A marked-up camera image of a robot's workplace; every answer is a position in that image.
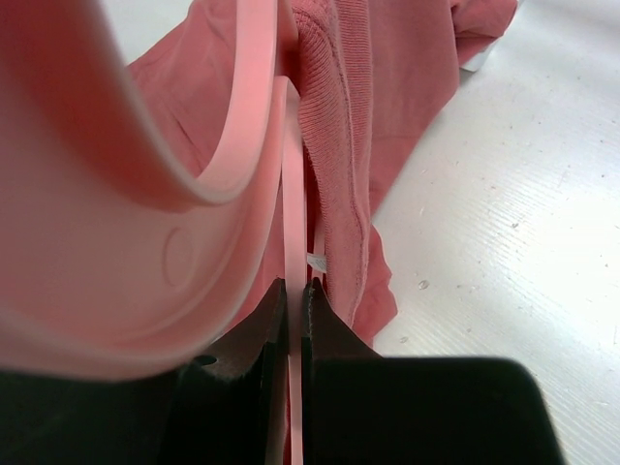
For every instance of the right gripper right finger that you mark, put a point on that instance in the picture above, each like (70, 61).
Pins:
(336, 386)

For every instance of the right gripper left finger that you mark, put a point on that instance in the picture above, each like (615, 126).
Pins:
(231, 404)

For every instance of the pink plastic hanger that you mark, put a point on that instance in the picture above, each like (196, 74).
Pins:
(118, 265)

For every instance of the pink t shirt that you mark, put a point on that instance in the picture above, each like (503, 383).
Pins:
(371, 76)

